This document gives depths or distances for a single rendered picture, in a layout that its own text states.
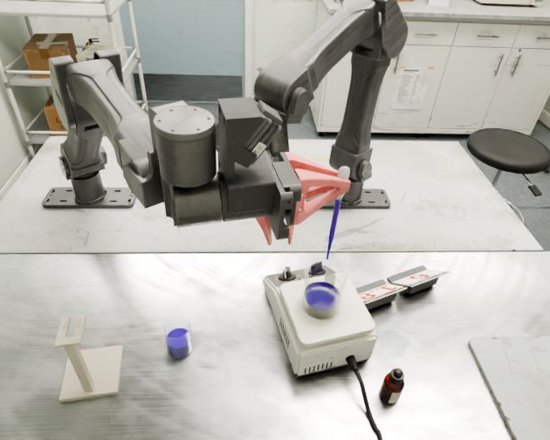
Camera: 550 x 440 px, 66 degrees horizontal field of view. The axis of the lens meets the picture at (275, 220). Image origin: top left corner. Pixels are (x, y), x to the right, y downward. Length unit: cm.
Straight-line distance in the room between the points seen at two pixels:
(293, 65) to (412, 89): 255
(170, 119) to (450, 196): 85
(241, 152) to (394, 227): 62
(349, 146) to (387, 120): 235
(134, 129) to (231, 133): 16
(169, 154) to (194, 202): 6
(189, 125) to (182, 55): 316
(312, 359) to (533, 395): 34
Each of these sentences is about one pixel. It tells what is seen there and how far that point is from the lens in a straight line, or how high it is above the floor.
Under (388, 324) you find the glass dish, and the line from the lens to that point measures 77.
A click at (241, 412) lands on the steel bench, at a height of 90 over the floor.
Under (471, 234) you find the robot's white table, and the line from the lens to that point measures 104.
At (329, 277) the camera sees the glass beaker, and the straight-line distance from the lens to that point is 66.
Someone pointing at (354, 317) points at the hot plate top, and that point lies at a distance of 66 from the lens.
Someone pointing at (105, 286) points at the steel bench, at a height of 90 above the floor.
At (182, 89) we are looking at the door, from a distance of 365.
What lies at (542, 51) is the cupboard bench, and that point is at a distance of 351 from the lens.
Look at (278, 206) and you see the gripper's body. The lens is 44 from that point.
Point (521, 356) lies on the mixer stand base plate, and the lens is 83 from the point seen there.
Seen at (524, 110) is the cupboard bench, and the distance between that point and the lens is 366.
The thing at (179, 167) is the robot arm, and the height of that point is 128.
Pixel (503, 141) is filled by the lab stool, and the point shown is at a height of 64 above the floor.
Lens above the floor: 150
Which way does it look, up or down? 39 degrees down
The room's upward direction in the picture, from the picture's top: 3 degrees clockwise
